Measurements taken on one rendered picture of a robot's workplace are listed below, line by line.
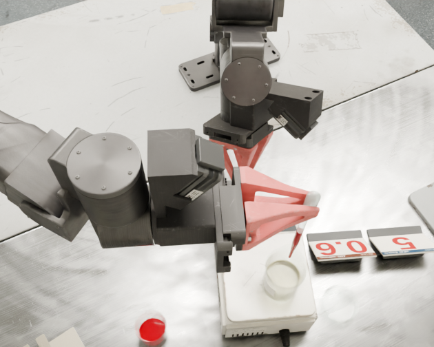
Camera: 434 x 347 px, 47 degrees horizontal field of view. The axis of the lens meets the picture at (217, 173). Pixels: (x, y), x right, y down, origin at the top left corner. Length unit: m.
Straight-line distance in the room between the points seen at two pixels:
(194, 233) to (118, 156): 0.10
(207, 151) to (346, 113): 0.62
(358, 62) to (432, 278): 0.45
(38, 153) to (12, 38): 0.67
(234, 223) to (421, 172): 0.57
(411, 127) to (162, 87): 0.48
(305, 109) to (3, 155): 0.34
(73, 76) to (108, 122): 0.14
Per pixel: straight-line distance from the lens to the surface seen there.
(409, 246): 0.83
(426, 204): 0.90
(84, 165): 0.39
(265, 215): 0.44
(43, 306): 0.81
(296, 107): 0.62
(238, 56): 0.55
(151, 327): 0.75
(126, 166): 0.39
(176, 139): 0.39
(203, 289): 0.78
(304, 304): 0.69
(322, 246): 0.81
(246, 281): 0.69
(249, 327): 0.70
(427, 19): 2.68
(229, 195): 0.44
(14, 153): 0.49
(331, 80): 1.02
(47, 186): 0.48
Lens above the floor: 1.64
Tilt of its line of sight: 59 degrees down
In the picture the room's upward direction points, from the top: 2 degrees clockwise
